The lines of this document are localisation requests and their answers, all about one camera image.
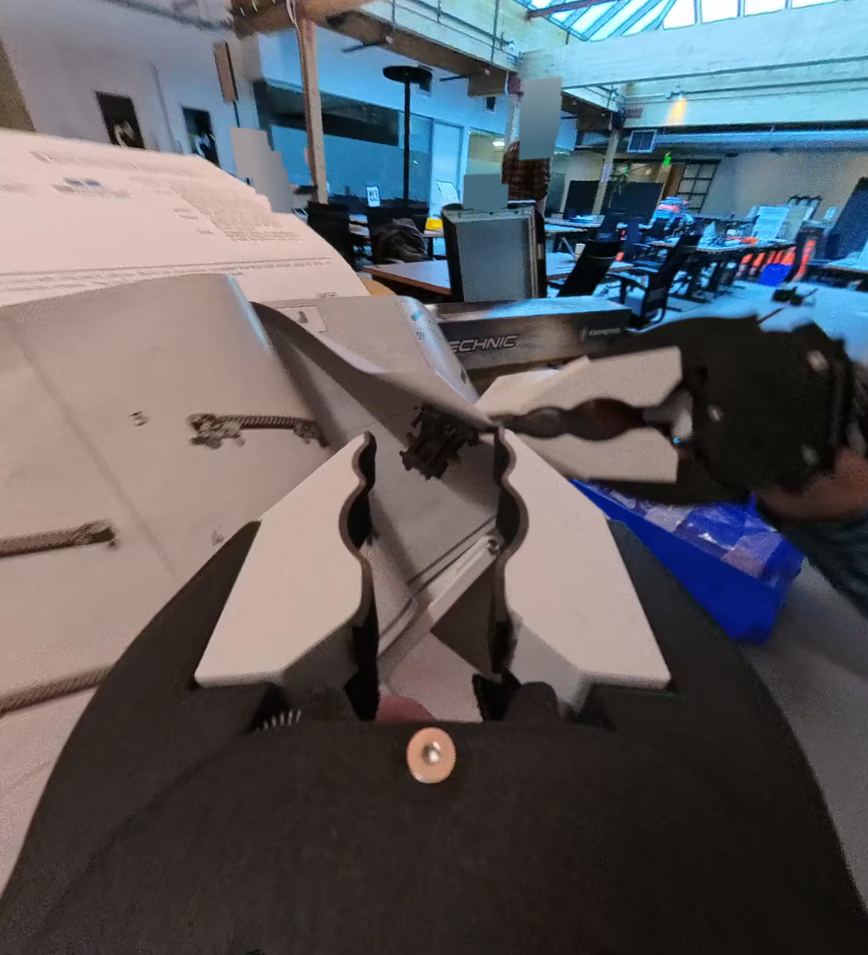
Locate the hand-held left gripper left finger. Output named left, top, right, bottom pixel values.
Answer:
left=192, top=431, right=381, bottom=722

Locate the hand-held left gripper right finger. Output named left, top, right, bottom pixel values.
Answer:
left=470, top=429, right=673, bottom=722

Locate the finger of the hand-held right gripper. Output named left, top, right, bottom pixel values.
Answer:
left=475, top=345, right=687, bottom=426
left=490, top=406, right=696, bottom=486

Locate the lego instruction booklet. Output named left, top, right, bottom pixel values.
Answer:
left=0, top=272, right=498, bottom=930

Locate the person's right forearm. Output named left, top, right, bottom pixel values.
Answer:
left=776, top=474, right=868, bottom=652

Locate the black lego box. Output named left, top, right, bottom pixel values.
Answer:
left=425, top=295, right=633, bottom=374

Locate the person's right hand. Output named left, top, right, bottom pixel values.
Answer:
left=757, top=450, right=868, bottom=525

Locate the black office chair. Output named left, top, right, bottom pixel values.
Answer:
left=613, top=231, right=703, bottom=329
left=557, top=235, right=632, bottom=299

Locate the blue plastic bin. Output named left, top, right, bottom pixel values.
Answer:
left=570, top=477, right=805, bottom=647

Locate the grey computer monitor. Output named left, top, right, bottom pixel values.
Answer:
left=440, top=203, right=548, bottom=304

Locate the black floor lamp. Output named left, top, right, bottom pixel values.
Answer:
left=382, top=64, right=435, bottom=217

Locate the printed paper sheet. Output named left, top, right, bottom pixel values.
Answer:
left=0, top=123, right=369, bottom=314

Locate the black wall poster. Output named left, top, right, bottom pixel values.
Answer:
left=181, top=107, right=221, bottom=167
left=94, top=91, right=146, bottom=150

